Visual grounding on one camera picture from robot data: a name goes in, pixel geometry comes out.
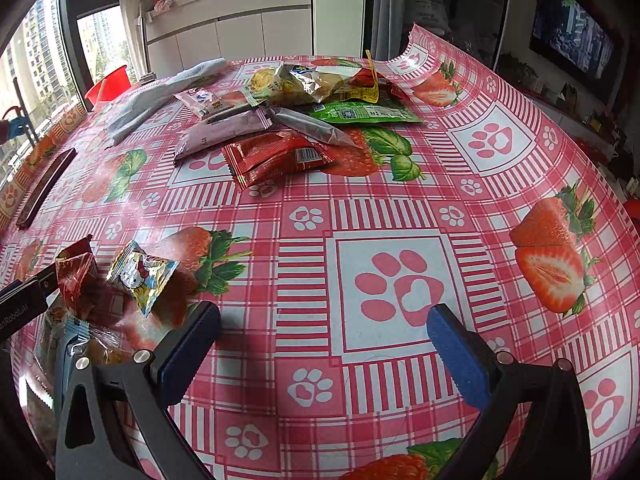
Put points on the silver snack packet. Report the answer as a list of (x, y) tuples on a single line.
[(315, 127)]

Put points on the cream foil snack bag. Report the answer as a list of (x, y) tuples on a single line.
[(315, 82)]

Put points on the red plastic basin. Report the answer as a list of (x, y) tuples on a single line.
[(107, 85)]

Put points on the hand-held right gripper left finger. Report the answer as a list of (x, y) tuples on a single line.
[(192, 342)]

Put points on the pale curtain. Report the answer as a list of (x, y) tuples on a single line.
[(382, 5)]

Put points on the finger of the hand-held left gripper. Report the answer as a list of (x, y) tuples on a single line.
[(44, 274)]

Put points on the white pink-edged snack packet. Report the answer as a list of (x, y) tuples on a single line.
[(197, 99)]

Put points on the wall television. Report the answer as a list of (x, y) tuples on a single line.
[(575, 35)]

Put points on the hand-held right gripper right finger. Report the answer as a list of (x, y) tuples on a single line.
[(460, 355)]

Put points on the green snack packet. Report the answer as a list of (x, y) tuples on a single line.
[(370, 112)]

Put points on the long mauve snack packet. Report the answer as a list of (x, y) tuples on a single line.
[(220, 132)]

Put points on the red snack packet white print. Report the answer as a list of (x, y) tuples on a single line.
[(75, 277)]

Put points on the dark red smartphone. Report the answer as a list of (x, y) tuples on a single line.
[(45, 185)]

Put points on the pale cloth towel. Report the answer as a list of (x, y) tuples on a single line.
[(165, 90)]

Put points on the red and yellow snack packet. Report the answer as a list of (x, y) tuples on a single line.
[(370, 80)]

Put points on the red striped snack packet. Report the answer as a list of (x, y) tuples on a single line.
[(270, 157)]

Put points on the cartoon cat candy packet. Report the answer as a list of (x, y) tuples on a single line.
[(140, 275)]

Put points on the strawberry print tablecloth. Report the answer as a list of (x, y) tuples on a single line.
[(390, 210)]

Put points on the white cabinet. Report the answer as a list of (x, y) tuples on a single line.
[(230, 25)]

